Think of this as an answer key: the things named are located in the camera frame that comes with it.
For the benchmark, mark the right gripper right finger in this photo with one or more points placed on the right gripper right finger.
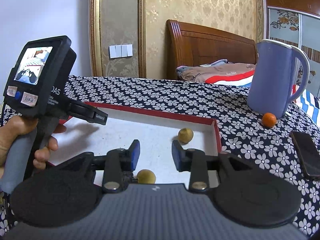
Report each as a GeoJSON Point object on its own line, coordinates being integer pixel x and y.
{"type": "Point", "coordinates": [193, 161]}

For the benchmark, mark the kiwi fruit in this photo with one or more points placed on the kiwi fruit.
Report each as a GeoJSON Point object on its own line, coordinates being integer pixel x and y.
{"type": "Point", "coordinates": [185, 135]}
{"type": "Point", "coordinates": [146, 177]}

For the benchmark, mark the red shallow cardboard box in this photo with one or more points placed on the red shallow cardboard box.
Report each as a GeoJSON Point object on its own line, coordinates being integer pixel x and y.
{"type": "Point", "coordinates": [155, 131]}

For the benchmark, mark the striped folded blanket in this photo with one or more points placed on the striped folded blanket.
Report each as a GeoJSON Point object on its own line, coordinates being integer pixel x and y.
{"type": "Point", "coordinates": [220, 72]}

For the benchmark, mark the small mandarin orange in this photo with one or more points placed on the small mandarin orange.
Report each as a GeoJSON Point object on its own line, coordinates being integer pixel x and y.
{"type": "Point", "coordinates": [269, 120]}

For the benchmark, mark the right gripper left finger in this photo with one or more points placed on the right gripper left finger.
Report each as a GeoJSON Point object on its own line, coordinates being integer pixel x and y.
{"type": "Point", "coordinates": [119, 166]}

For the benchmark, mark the wardrobe with floral doors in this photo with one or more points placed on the wardrobe with floral doors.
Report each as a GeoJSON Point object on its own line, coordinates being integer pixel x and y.
{"type": "Point", "coordinates": [296, 22]}

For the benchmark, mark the white wall switch panel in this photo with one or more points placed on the white wall switch panel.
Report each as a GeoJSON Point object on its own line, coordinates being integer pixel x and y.
{"type": "Point", "coordinates": [119, 51]}

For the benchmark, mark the person left hand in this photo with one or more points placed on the person left hand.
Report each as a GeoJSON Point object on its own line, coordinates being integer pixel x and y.
{"type": "Point", "coordinates": [16, 126]}

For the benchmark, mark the wooden bed headboard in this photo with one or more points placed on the wooden bed headboard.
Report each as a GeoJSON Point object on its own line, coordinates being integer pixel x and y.
{"type": "Point", "coordinates": [192, 45]}

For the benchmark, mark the golden wall frame moulding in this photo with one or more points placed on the golden wall frame moulding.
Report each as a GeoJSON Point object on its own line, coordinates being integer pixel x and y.
{"type": "Point", "coordinates": [117, 22]}

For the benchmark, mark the blue electric kettle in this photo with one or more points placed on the blue electric kettle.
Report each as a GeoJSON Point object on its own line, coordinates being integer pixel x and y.
{"type": "Point", "coordinates": [280, 77]}

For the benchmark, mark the black smartphone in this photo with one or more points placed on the black smartphone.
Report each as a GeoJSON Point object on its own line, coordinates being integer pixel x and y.
{"type": "Point", "coordinates": [307, 153]}

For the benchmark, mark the floral black white tablecloth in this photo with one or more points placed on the floral black white tablecloth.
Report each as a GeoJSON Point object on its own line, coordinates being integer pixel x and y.
{"type": "Point", "coordinates": [240, 128]}

